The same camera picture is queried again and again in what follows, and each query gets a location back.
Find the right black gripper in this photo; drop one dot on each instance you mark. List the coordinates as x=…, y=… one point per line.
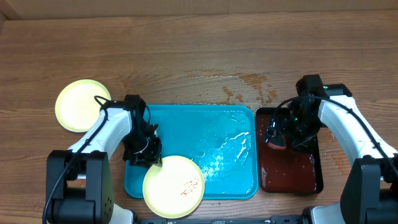
x=286, y=134

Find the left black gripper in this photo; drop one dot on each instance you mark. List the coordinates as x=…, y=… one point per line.
x=153, y=157

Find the red black sponge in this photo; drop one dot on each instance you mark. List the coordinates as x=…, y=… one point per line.
x=277, y=143

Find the yellow plate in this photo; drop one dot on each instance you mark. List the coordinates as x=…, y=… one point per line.
x=76, y=108
x=175, y=189

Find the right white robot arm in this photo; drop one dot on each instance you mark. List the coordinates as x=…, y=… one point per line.
x=370, y=192

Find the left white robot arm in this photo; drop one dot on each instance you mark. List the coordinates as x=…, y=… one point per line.
x=79, y=186

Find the dark red water tray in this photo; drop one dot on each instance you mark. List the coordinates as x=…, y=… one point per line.
x=289, y=170

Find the teal plastic tray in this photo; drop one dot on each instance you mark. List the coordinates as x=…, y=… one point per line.
x=220, y=139

